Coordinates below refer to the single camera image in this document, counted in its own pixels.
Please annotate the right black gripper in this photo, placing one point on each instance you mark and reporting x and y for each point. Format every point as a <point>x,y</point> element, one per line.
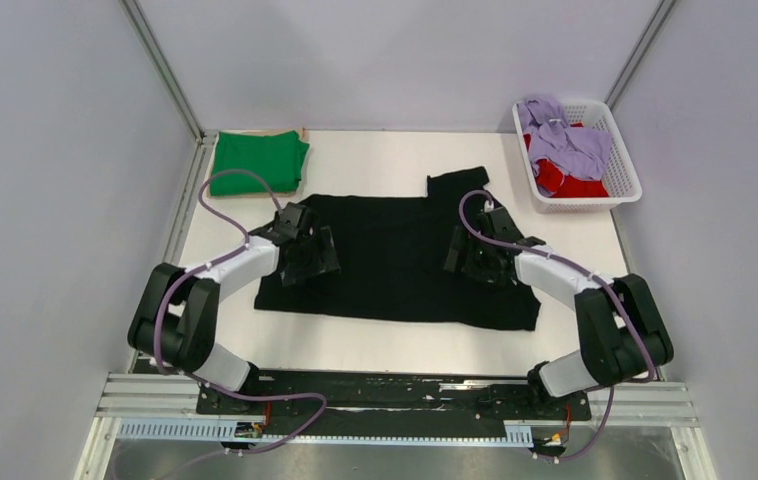
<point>470,244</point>

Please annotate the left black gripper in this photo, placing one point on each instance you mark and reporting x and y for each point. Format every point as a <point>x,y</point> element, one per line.
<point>327,262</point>

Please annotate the black t shirt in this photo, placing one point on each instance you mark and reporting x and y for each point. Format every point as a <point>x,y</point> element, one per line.
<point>391,252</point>

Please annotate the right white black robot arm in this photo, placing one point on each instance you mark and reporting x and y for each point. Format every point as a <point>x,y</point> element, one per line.
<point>621,333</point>

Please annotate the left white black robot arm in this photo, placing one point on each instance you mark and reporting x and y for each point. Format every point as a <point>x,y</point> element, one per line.
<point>176,319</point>

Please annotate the red t shirt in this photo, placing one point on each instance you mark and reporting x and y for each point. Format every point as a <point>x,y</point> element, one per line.
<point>551,183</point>

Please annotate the folded green t shirt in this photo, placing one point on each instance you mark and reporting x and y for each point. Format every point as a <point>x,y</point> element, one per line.
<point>277,159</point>

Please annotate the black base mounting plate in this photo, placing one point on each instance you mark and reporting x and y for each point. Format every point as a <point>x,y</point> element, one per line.
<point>366,404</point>

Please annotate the lilac t shirt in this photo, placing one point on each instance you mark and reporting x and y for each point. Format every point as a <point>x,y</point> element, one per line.
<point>579,152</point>

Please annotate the white plastic laundry basket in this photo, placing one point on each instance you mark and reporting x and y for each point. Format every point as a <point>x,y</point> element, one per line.
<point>620,179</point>

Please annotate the aluminium frame rail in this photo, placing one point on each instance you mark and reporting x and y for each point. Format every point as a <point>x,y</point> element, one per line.
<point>146,34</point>

